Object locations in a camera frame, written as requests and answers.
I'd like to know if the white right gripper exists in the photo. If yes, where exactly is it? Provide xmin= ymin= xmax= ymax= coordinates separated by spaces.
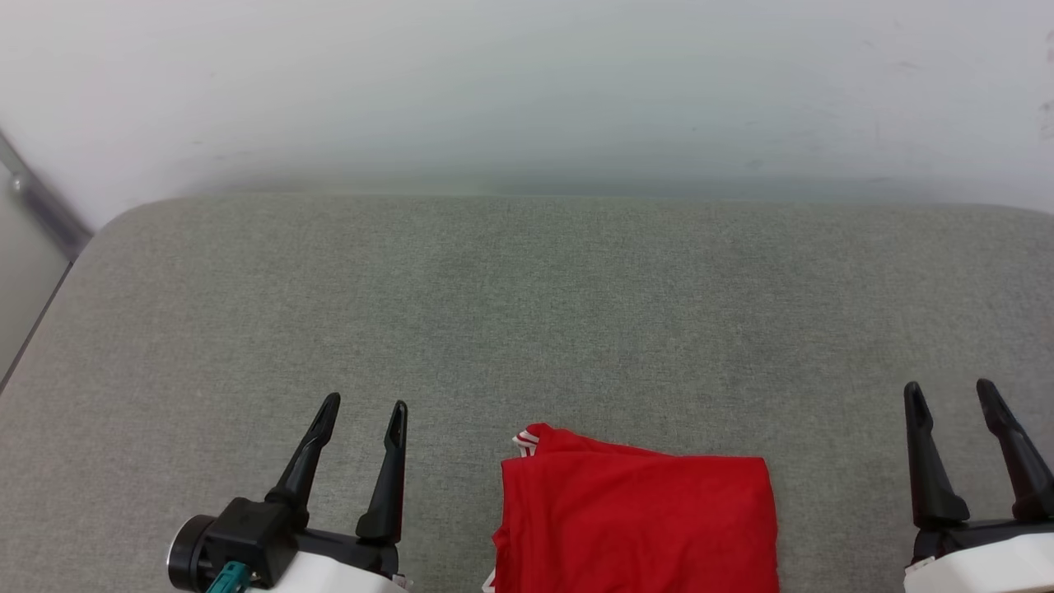
xmin=903 ymin=379 xmax=1054 ymax=593

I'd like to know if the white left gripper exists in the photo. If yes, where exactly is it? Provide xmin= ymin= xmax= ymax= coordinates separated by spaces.
xmin=247 ymin=392 xmax=410 ymax=593

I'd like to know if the red and white jersey garment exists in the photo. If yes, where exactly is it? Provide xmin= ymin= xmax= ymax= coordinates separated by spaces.
xmin=482 ymin=423 xmax=781 ymax=593

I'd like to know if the grey metal bar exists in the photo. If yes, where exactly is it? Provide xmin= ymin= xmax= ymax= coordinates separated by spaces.
xmin=0 ymin=132 xmax=93 ymax=263

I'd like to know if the teal camera cable connector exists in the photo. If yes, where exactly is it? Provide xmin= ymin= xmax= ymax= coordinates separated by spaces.
xmin=206 ymin=562 xmax=251 ymax=593

